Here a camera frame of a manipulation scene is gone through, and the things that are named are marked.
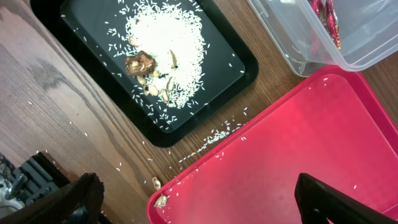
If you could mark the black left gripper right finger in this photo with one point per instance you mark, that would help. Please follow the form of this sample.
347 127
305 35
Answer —
320 203

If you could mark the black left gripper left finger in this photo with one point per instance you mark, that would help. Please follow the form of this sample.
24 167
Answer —
77 202

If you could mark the food scraps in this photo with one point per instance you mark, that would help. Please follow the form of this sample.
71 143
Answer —
171 33

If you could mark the red ketchup packet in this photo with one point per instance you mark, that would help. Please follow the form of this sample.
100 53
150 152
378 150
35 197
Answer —
325 12

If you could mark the red plastic tray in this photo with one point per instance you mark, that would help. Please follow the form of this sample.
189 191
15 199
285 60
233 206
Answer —
331 126

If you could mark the black rectangular tray bin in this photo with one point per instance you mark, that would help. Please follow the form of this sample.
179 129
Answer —
92 30

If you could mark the clear plastic bin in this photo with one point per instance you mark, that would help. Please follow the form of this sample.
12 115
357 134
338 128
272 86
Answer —
367 33

